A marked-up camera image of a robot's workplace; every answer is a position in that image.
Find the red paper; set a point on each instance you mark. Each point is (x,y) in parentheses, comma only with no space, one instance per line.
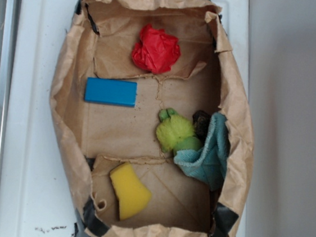
(156,51)

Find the green plush toy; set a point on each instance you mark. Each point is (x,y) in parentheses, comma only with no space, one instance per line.
(176,133)

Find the small dark brown object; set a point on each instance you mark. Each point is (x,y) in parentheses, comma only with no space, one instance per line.
(201,121)

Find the blue rectangular block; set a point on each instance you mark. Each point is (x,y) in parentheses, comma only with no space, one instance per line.
(111,92)

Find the teal cloth towel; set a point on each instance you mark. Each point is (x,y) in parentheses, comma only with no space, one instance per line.
(209,164)

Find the yellow sponge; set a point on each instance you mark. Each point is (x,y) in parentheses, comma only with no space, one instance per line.
(132,195)

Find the brown paper lined bin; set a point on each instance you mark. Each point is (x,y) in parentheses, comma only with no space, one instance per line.
(95,138)

